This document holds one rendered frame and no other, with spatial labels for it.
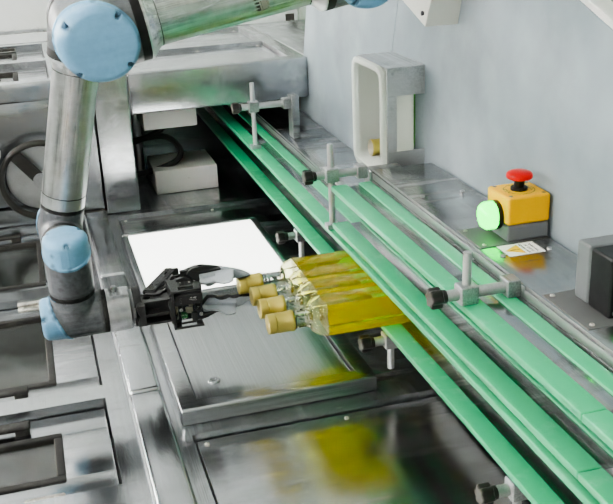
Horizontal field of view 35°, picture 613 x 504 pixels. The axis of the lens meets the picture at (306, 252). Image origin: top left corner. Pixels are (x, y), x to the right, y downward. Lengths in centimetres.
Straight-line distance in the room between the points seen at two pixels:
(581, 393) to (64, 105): 94
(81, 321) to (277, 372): 35
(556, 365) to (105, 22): 77
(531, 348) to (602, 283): 12
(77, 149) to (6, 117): 96
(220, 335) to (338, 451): 42
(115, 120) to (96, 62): 117
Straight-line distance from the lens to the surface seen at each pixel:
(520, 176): 147
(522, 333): 125
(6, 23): 532
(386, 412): 164
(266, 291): 168
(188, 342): 183
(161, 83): 259
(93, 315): 165
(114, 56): 143
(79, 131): 164
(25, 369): 192
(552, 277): 136
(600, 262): 124
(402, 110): 190
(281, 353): 176
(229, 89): 263
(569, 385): 113
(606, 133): 136
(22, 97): 257
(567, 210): 146
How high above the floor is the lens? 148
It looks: 14 degrees down
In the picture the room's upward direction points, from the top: 98 degrees counter-clockwise
